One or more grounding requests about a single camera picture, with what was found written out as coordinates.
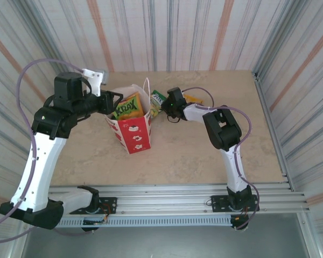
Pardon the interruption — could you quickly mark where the orange Krax snack bag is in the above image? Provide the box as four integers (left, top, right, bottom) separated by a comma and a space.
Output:
114, 91, 145, 121

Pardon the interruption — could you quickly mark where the light green Fox snack bag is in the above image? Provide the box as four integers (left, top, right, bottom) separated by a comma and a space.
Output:
150, 90, 167, 119

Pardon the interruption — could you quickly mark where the red and white paper bag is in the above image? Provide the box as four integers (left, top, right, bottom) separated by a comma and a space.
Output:
103, 77, 154, 155

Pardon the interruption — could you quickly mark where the yellow snack bag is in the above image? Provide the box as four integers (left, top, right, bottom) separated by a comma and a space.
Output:
182, 94, 204, 105

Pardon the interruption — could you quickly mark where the black connector block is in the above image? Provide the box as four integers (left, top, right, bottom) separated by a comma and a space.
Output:
82, 218, 101, 232
230, 214, 250, 232

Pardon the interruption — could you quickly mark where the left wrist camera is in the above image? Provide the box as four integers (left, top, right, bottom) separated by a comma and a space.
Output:
82, 68, 109, 97

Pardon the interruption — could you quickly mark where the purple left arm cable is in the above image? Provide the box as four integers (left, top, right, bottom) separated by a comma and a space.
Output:
0, 58, 97, 237

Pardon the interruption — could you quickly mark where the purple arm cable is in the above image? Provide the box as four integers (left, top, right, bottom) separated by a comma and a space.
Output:
181, 87, 261, 231
0, 58, 97, 237

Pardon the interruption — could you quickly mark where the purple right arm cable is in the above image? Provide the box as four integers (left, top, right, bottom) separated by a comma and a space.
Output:
181, 87, 261, 231

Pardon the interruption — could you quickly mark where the aluminium mounting rail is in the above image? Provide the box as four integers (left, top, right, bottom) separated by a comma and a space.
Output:
47, 183, 312, 216

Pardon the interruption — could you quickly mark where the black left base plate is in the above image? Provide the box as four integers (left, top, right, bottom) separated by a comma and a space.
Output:
69, 197, 118, 215

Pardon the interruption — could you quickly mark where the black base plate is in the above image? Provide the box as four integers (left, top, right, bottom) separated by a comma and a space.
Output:
69, 197, 118, 215
209, 194, 260, 213

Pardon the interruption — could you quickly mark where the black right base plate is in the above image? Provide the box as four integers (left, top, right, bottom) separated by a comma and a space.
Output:
209, 194, 260, 213

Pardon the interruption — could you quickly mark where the slotted grey cable duct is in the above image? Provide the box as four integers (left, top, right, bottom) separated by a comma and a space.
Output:
58, 216, 234, 228

